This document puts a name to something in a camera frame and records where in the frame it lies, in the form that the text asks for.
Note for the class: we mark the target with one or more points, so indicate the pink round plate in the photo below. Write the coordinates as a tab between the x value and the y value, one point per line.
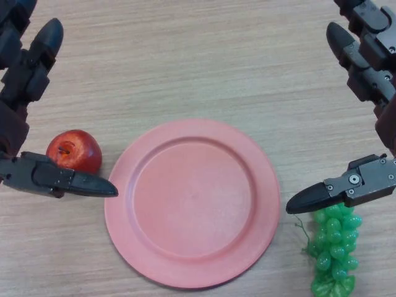
191	201

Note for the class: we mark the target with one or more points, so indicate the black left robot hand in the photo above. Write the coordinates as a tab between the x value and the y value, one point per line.
29	77

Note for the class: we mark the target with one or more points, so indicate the green grape bunch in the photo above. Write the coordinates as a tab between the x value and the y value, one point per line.
334	238

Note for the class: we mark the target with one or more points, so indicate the red apple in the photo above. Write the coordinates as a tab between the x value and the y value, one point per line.
79	145

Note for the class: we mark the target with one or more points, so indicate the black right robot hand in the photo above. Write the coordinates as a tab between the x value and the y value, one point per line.
371	62

